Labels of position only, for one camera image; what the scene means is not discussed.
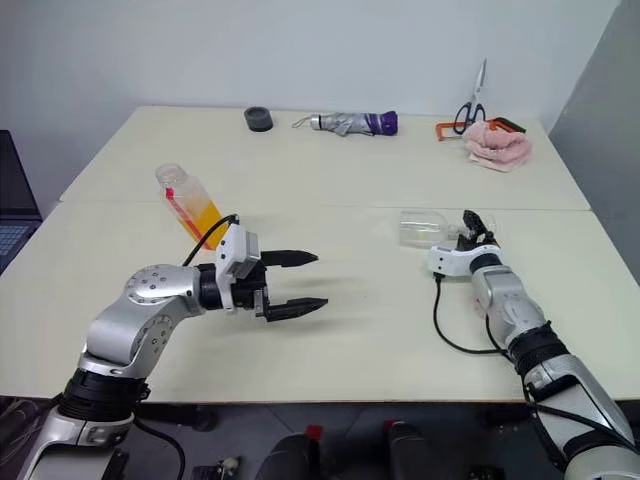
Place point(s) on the dark rounded shape red mark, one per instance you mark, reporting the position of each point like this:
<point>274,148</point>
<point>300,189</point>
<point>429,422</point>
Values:
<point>292,455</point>
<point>410,450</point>

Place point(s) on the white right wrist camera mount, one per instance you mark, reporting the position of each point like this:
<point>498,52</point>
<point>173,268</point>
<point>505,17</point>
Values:
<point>450,260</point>

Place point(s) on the clear orange juice bottle red stripe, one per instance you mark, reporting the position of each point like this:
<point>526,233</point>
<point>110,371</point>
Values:
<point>200,215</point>

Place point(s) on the folded silver and purple umbrella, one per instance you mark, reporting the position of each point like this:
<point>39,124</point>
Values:
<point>345,122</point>

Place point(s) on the pink crumpled towel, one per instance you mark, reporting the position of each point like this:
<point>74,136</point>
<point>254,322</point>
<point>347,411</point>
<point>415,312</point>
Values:
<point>500,147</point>

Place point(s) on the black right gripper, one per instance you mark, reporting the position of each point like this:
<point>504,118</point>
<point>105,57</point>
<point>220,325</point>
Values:
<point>472,242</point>

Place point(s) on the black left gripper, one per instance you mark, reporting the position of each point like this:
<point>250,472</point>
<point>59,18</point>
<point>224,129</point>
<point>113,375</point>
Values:
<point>247,292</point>

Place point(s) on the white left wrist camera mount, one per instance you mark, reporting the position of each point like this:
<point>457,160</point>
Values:
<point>235,250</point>

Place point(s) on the dark laptop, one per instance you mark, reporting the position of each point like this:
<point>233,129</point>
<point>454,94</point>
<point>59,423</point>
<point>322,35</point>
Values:
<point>10,200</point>

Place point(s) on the dark grey round tape roll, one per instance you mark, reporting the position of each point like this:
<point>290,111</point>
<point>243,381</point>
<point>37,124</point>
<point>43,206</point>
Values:
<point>258,119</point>

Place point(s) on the clear plastic bottle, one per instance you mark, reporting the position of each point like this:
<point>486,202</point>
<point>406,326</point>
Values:
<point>420,227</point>

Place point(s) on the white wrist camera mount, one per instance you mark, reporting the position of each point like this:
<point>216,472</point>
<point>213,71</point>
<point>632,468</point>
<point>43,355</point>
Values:
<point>235,250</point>
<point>450,260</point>

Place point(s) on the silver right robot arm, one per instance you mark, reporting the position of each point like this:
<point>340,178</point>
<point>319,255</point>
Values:
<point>510,300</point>

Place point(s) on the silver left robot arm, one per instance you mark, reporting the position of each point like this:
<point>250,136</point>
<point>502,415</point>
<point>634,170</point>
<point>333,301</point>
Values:
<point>150,295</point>

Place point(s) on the orange and black hand tool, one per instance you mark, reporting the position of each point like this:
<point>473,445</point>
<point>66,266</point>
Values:
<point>442,131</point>

